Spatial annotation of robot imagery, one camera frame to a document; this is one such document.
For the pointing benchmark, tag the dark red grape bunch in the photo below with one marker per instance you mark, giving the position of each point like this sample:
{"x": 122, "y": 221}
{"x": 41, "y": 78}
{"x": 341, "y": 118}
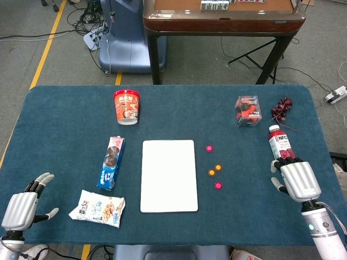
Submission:
{"x": 282, "y": 107}

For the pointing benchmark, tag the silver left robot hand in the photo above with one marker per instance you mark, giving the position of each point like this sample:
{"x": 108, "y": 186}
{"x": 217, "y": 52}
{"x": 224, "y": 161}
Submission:
{"x": 20, "y": 210}

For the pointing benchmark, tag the white red printed box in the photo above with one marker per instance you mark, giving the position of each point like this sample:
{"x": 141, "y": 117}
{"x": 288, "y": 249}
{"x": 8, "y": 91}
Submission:
{"x": 244, "y": 255}

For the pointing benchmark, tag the red juice bottle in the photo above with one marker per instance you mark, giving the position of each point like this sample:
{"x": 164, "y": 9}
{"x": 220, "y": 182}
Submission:
{"x": 280, "y": 143}

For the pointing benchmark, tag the red instant noodle cup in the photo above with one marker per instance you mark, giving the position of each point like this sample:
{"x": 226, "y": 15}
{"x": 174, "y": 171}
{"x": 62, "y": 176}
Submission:
{"x": 126, "y": 108}

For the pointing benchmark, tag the white snack bag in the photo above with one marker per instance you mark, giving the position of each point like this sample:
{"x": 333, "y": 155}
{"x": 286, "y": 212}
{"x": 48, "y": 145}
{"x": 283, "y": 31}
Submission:
{"x": 97, "y": 210}

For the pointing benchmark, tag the red print mahjong tile row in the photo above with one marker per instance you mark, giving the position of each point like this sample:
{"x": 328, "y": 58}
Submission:
{"x": 250, "y": 1}

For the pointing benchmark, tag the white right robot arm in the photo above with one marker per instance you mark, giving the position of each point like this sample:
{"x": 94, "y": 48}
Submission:
{"x": 322, "y": 230}

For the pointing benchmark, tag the dark print mahjong tile row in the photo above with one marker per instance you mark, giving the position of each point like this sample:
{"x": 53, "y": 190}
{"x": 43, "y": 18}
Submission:
{"x": 214, "y": 5}

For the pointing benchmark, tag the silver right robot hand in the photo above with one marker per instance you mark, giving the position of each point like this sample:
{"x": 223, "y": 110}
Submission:
{"x": 301, "y": 178}

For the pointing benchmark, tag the pink round magnet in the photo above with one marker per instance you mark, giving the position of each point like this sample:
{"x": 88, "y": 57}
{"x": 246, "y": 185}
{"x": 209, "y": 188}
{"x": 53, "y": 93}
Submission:
{"x": 218, "y": 185}
{"x": 209, "y": 148}

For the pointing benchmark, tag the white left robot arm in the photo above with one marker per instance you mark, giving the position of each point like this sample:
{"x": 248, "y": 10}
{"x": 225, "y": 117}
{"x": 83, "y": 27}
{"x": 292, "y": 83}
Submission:
{"x": 11, "y": 245}

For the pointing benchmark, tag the white sneaker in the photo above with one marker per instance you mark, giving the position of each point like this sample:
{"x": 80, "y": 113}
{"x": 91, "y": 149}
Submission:
{"x": 35, "y": 250}

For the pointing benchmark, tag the orange round magnet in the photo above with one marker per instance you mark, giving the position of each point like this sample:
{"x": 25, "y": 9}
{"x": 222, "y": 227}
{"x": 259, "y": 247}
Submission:
{"x": 211, "y": 172}
{"x": 218, "y": 167}

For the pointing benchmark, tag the white rectangular board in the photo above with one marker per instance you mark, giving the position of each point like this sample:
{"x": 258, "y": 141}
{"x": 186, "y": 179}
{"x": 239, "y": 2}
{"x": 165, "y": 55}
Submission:
{"x": 168, "y": 176}

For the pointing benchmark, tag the blue felt tablecloth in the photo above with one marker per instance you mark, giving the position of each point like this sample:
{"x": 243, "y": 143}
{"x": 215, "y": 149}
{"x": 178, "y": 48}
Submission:
{"x": 67, "y": 135}

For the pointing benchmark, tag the blue machine base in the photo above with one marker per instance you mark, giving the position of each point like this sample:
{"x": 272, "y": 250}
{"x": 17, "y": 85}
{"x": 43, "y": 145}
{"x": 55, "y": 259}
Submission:
{"x": 127, "y": 40}

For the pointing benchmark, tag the clear box with red toy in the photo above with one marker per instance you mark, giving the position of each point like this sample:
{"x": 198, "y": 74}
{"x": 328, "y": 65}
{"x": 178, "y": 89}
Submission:
{"x": 248, "y": 112}

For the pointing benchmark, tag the white power strip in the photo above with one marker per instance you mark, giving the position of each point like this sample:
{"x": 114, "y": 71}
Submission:
{"x": 336, "y": 94}
{"x": 90, "y": 39}

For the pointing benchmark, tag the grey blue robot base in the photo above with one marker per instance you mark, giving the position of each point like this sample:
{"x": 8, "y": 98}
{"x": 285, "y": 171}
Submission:
{"x": 170, "y": 253}

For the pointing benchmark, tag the brown mahjong table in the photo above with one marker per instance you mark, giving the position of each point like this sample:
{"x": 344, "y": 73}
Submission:
{"x": 217, "y": 25}

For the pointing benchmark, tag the blue cookie box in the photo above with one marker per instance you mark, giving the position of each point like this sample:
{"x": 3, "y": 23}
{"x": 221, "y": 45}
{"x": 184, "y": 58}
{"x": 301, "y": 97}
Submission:
{"x": 111, "y": 162}

